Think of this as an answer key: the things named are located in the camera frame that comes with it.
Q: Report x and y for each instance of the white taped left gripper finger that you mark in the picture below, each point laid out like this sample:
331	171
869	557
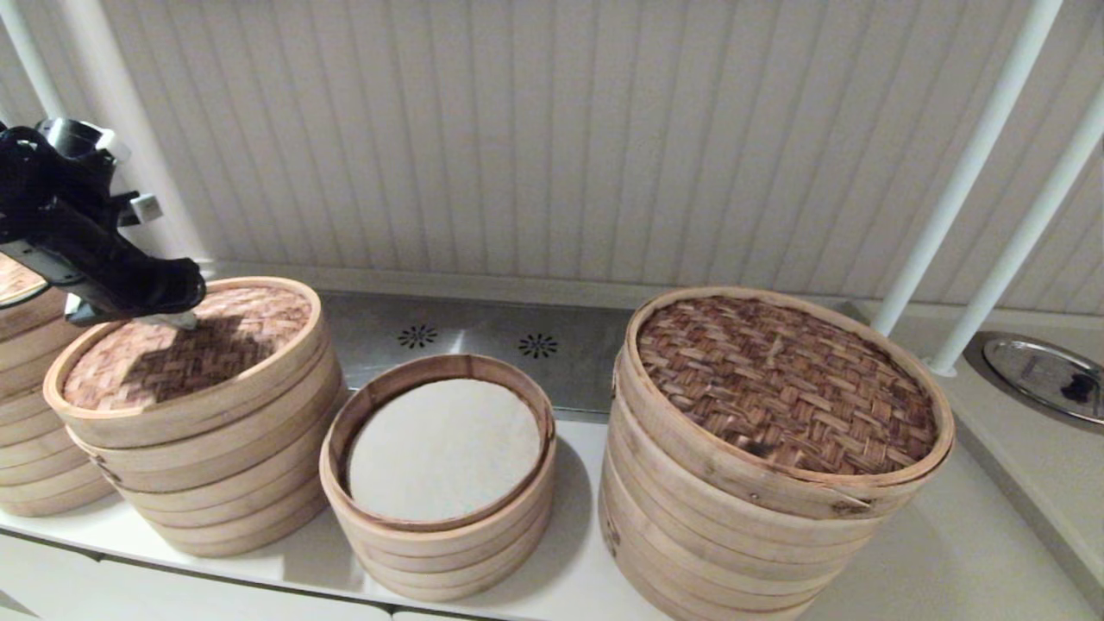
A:
172	322
78	310

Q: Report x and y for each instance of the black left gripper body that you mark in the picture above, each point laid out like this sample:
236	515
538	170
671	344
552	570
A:
129	280

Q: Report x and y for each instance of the woven bamboo lid with loop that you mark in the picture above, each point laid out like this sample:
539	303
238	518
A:
216	379

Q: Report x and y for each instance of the white round steamer liner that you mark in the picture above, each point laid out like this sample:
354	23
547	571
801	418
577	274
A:
444	448

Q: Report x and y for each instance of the small bamboo steamer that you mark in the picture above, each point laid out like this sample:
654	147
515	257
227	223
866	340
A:
440	561

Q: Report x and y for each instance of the large bamboo steamer basket stack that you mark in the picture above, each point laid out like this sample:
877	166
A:
707	561

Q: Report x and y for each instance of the large dark-lidded bamboo steamer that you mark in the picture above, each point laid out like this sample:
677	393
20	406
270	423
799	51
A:
776	388

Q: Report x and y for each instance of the thin white pole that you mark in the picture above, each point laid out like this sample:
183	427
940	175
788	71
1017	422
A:
1016	259
33	52
970	164

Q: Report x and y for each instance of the stainless steel vent panel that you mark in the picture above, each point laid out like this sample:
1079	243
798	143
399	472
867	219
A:
483	345

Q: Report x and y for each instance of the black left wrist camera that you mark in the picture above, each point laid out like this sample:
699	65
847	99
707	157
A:
78	147

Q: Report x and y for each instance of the thick white post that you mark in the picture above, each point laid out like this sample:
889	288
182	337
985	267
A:
116	86

